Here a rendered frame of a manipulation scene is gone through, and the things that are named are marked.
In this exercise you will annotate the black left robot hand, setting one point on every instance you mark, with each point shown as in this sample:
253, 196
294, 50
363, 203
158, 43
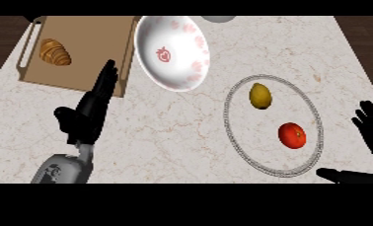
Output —
90, 108

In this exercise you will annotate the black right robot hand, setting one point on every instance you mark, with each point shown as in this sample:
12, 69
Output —
362, 177

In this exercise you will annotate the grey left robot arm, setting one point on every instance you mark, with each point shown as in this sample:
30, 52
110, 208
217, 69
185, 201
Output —
65, 169

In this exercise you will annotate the red tomato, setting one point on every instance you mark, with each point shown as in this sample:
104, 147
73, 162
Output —
292, 135

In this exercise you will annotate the round marble-patterned placemat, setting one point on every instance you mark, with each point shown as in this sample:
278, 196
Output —
286, 118

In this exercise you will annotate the white bowl with red prints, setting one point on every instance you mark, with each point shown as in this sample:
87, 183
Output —
173, 52

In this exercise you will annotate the brown wooden cutting board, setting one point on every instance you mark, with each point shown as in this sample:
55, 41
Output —
80, 49

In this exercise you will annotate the brown croissant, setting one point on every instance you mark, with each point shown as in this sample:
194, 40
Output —
55, 52

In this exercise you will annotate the yellow lemon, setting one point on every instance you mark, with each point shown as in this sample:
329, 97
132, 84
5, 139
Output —
260, 96

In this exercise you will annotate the grey round object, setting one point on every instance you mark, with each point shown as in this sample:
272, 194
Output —
219, 18

